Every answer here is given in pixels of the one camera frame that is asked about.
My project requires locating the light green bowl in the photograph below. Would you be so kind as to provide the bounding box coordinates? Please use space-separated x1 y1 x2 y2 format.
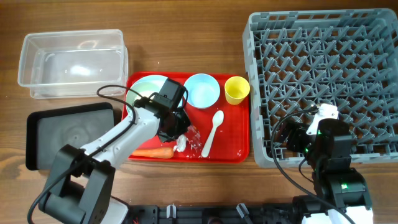
126 81 162 105

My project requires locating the light blue plate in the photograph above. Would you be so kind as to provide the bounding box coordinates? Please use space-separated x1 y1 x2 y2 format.
125 75 187 116

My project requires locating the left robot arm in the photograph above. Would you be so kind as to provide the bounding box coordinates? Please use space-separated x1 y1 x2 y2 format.
30 96 190 223

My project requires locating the black tray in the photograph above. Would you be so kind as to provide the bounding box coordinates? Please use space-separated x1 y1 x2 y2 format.
25 102 121 170

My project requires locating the white plastic spoon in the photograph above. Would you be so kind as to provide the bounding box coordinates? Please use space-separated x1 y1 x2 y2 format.
201 110 224 157

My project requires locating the orange carrot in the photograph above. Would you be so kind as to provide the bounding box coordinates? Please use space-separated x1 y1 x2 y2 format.
131 147 174 159

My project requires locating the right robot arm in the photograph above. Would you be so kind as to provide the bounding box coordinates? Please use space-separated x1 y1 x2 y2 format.
274 118 373 223

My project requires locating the grey dishwasher rack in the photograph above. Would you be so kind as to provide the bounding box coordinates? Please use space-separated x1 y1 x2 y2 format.
243 9 397 167

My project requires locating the red snack wrapper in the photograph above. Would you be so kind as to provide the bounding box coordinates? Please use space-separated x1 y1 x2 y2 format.
185 125 202 152

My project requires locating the yellow plastic cup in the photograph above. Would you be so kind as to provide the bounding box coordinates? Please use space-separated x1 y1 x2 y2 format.
224 76 251 105

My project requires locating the clear plastic bin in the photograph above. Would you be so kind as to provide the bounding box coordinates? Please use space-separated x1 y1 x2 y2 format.
17 29 129 99

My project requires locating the light blue bowl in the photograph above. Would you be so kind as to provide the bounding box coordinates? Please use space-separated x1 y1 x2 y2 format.
184 73 221 109

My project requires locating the white tissue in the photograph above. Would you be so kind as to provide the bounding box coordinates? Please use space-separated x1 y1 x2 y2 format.
174 134 187 152

